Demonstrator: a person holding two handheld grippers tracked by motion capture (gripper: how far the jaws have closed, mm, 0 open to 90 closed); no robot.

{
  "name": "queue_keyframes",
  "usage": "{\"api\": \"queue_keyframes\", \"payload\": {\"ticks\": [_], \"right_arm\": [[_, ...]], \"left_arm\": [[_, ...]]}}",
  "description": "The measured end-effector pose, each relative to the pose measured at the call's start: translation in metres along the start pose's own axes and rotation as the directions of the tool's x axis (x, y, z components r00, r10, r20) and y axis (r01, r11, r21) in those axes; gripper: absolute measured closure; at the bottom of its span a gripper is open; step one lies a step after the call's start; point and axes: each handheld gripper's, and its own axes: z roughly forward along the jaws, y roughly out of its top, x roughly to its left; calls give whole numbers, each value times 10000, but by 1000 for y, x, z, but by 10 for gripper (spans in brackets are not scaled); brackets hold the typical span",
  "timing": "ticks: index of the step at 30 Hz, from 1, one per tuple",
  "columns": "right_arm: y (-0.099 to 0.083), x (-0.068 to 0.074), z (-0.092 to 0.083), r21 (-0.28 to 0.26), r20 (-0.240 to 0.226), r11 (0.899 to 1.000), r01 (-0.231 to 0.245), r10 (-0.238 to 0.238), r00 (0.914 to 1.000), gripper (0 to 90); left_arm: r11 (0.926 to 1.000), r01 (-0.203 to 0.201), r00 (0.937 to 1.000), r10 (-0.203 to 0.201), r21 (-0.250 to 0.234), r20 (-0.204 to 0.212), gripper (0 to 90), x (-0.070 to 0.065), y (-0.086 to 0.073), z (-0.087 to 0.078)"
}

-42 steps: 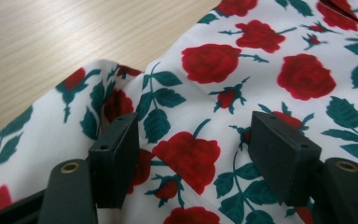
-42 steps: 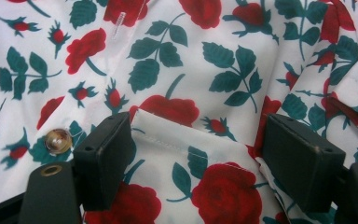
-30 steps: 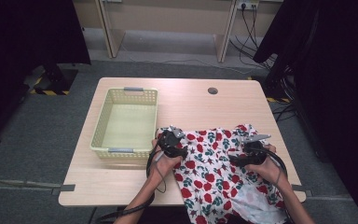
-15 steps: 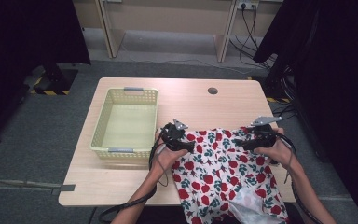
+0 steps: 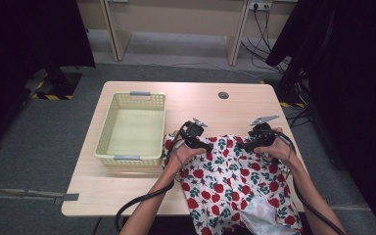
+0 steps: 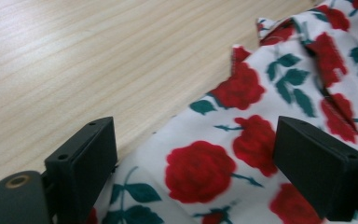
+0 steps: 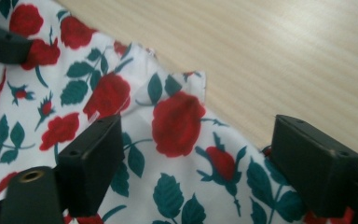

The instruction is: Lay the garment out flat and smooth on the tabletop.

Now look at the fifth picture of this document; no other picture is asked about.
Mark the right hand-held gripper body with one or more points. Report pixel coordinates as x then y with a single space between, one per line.
261 135

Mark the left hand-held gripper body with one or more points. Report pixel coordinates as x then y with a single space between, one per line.
192 133

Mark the white red rose print shirt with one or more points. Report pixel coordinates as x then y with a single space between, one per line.
231 192

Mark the pale yellow plastic basket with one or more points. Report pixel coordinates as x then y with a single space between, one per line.
133 130

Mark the person's right hand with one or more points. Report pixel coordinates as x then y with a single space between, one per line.
279 150

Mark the person's left hand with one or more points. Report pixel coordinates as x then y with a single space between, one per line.
184 156

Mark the yellow black floor tape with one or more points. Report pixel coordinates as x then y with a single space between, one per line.
292 104

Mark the grey round table grommet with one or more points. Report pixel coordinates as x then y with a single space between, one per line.
223 95

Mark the person's dark clothing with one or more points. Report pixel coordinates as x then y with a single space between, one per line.
173 226

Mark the black curtain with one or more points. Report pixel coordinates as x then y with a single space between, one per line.
19 49
355 81

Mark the beige wooden desk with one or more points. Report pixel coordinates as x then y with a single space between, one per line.
176 19

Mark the grey tape strip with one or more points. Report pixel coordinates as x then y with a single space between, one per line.
68 197

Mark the black stand base striped tape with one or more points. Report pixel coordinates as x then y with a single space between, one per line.
60 84

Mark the white wall socket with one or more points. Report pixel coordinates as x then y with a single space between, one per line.
260 4

